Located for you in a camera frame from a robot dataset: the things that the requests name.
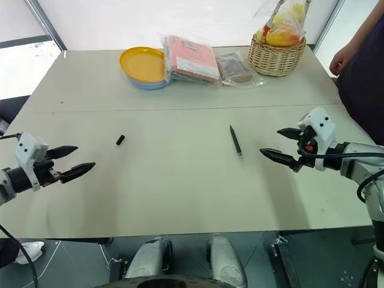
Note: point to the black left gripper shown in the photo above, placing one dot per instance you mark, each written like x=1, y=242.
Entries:
x=46, y=172

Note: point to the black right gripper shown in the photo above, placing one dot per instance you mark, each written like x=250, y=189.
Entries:
x=307, y=141

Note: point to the bystander bare forearm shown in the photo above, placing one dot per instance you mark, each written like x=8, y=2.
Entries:
x=361, y=31

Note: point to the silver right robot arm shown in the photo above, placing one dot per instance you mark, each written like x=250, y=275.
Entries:
x=357, y=169

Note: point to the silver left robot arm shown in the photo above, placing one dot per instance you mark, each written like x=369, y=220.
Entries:
x=15, y=180

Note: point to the black pen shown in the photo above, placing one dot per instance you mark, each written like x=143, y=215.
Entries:
x=236, y=142

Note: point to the black pen cap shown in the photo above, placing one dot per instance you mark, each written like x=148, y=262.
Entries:
x=120, y=140

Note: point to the bystander bare hand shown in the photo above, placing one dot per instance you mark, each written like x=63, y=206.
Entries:
x=338, y=61

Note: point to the woven wicker basket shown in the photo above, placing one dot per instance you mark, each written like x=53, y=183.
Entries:
x=274, y=58

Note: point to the plastic bag with brown pads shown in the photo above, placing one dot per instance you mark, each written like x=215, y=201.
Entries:
x=235, y=70

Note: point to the bystander dark clothing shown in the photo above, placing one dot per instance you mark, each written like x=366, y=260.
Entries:
x=366, y=90

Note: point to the white shoe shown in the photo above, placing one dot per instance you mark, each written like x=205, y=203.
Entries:
x=30, y=252

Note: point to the dark trouser leg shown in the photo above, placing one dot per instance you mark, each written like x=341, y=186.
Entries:
x=7, y=253

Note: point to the light blue plate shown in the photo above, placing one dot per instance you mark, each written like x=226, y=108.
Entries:
x=156, y=85

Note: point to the plastic bag of fruit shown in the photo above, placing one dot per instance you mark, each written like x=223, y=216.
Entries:
x=283, y=28

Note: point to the yellow plate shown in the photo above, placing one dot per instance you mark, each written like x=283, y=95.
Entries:
x=142, y=64

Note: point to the silver rounded robot leg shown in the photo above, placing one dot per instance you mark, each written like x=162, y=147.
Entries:
x=225, y=261
x=150, y=258

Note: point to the plastic bag with red booklets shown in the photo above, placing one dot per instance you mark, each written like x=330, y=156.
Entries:
x=192, y=60

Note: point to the dark rounded robot torso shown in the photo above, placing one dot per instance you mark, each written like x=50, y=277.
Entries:
x=162, y=282

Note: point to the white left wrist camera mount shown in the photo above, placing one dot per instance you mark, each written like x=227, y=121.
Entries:
x=28, y=147

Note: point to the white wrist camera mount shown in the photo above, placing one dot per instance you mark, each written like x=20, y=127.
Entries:
x=28, y=147
x=322, y=120

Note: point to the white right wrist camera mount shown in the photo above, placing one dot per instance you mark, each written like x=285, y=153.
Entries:
x=322, y=120

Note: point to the black table leg frame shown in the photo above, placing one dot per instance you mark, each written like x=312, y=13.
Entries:
x=286, y=264

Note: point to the grey window frame post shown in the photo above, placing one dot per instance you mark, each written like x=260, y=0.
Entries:
x=48, y=24

